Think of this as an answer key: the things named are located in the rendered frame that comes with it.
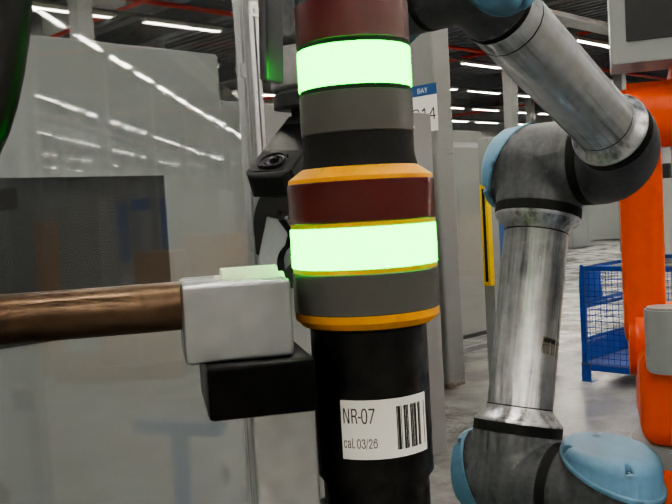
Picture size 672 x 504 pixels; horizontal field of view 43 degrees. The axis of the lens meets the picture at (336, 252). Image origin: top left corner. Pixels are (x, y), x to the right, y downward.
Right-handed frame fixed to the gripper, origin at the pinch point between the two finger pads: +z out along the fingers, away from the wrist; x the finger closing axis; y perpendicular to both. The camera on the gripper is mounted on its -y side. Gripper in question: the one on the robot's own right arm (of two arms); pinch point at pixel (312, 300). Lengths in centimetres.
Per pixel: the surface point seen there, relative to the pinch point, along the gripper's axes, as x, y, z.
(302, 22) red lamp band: -24, -52, -14
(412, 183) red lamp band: -27, -52, -9
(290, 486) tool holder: -23, -53, -1
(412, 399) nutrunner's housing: -26, -51, -3
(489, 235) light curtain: 97, 520, 17
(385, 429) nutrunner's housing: -26, -52, -3
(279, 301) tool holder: -23, -53, -6
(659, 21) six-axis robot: -24, 342, -84
